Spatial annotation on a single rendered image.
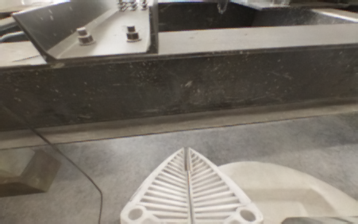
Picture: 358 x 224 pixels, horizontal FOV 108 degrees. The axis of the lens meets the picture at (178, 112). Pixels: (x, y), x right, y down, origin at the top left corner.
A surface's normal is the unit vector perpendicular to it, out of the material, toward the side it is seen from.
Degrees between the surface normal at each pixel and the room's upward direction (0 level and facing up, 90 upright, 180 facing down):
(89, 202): 0
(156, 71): 90
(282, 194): 68
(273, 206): 0
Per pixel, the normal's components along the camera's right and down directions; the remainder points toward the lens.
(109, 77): 0.11, 0.71
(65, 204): -0.03, -0.70
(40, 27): 0.98, -0.18
